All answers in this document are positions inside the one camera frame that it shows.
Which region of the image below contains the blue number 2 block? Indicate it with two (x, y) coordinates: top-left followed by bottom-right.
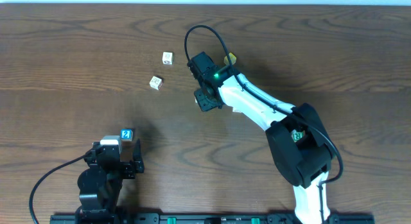
(120, 129), (134, 142)

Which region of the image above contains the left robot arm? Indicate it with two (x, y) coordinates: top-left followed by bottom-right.
(77, 136), (144, 223)

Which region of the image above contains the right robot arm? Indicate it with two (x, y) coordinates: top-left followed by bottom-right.
(188, 63), (336, 223)

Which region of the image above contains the yellow top letter block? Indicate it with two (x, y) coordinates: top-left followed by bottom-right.
(223, 53), (236, 65)

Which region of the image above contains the white block soccer ball picture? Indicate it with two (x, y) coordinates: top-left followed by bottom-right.
(162, 51), (173, 65)

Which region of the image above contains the white block red side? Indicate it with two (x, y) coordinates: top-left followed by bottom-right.
(149, 76), (163, 90)

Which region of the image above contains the green letter R block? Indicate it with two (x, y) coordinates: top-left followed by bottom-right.
(291, 130), (304, 142)

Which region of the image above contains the right black cable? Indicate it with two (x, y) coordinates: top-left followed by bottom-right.
(183, 24), (344, 224)

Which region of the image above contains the black cable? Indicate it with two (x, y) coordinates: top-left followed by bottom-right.
(183, 24), (344, 224)
(28, 154), (89, 224)

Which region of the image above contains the left black cable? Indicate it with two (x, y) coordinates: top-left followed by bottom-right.
(28, 154), (89, 224)

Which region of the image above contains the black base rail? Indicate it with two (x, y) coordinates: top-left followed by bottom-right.
(49, 212), (376, 224)

